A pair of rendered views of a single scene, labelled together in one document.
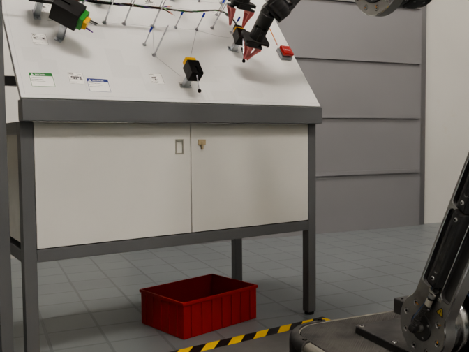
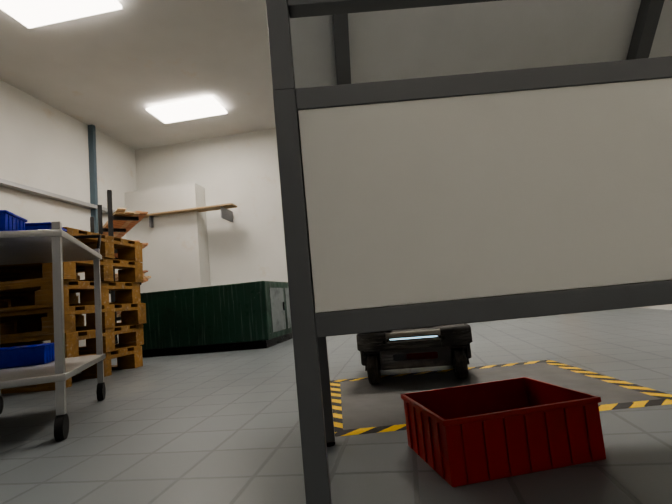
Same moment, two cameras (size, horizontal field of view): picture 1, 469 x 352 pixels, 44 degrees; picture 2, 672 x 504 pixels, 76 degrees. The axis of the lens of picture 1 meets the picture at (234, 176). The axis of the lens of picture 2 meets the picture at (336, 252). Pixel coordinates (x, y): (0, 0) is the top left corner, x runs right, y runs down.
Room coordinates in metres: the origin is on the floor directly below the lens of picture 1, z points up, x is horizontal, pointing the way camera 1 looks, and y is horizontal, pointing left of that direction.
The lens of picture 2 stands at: (3.48, 0.45, 0.42)
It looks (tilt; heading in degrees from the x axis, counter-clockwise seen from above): 6 degrees up; 212
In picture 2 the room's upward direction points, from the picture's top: 5 degrees counter-clockwise
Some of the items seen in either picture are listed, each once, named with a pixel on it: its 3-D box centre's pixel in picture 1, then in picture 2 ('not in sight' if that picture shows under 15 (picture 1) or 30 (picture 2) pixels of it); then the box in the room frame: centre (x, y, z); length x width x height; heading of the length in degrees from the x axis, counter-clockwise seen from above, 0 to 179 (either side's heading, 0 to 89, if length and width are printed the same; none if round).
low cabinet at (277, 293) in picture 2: not in sight; (229, 315); (-0.19, -3.43, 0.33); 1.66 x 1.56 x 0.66; 22
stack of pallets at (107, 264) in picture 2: not in sight; (29, 312); (1.89, -3.44, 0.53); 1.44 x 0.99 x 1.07; 115
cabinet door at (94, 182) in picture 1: (118, 181); not in sight; (1.94, 0.39, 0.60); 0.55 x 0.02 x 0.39; 123
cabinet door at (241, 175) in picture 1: (252, 174); not in sight; (2.24, -0.07, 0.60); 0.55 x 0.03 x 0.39; 123
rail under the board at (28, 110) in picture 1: (192, 113); not in sight; (2.07, 0.15, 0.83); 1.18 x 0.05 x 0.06; 123
